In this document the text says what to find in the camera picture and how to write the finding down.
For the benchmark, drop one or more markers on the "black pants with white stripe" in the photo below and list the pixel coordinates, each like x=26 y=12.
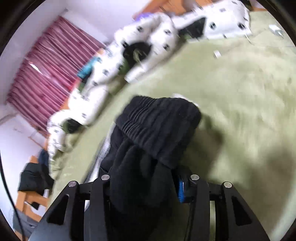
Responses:
x=145 y=148

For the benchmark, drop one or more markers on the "white floral comforter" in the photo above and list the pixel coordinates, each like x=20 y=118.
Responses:
x=136 y=49

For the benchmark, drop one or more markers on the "black jacket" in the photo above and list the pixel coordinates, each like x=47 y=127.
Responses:
x=35 y=177

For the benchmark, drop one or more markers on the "wooden bed frame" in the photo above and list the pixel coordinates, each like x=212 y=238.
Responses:
x=28 y=202

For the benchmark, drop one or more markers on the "green plush bed blanket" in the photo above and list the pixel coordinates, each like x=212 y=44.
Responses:
x=245 y=90

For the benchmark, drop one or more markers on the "maroon patterned curtain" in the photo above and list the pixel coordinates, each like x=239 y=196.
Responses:
x=49 y=71

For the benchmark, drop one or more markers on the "teal pillow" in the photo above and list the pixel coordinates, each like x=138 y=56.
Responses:
x=86 y=70

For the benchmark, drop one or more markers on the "grey denim jeans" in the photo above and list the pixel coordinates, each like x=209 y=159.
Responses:
x=28 y=224

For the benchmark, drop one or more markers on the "navy blue garment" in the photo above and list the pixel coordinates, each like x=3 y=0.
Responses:
x=43 y=161

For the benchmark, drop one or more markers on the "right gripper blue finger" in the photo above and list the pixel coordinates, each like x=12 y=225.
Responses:
x=182 y=191

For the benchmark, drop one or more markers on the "purple fluffy item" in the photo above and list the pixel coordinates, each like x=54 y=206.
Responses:
x=142 y=16

